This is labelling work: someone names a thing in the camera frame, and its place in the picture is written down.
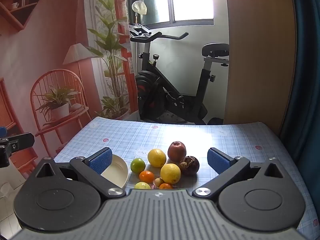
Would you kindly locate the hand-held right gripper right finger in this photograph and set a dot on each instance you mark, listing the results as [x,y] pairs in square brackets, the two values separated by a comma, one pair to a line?
[217,161]

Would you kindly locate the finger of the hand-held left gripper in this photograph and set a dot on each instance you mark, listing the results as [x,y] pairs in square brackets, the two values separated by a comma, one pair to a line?
[22,142]
[2,131]

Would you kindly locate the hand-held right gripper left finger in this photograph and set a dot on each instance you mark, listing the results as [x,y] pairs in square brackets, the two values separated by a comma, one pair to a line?
[101,158]

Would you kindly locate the cream bowl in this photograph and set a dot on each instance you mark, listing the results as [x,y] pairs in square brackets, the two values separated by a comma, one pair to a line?
[115,170]

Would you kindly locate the dark purple mangosteen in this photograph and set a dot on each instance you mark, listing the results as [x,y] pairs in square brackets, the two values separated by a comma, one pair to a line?
[189,165]

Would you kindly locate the green lime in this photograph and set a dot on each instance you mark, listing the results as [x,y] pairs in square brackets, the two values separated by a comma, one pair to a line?
[137,165]

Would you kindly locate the red apple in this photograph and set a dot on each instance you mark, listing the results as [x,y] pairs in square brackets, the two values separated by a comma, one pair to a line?
[176,151]

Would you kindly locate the yellow lemon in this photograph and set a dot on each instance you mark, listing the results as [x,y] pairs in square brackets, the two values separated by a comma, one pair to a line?
[156,157]
[170,173]

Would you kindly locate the small orange tangerine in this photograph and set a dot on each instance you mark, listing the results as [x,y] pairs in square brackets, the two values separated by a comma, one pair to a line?
[146,176]
[165,186]

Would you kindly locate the yellow-green citrus fruit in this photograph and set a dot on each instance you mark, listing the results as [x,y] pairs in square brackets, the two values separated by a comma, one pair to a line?
[142,186]

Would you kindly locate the small brown longan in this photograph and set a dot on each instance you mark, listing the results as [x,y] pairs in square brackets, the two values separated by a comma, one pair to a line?
[158,181]

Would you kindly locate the black exercise bike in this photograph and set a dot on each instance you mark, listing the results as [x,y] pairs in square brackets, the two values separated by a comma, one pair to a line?
[150,80]

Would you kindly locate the wooden cabinet panel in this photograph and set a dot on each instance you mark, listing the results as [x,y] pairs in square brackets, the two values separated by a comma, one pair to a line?
[260,55]

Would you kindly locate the teal curtain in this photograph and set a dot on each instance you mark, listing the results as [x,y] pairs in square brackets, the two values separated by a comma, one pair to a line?
[307,80]

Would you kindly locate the white cloth cap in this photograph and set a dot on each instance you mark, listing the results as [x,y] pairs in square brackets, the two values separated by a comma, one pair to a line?
[140,7]

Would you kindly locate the window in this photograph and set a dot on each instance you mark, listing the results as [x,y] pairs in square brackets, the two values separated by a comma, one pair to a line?
[190,0]

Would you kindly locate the wall poster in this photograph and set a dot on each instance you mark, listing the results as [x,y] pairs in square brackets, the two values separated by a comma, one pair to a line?
[50,42]

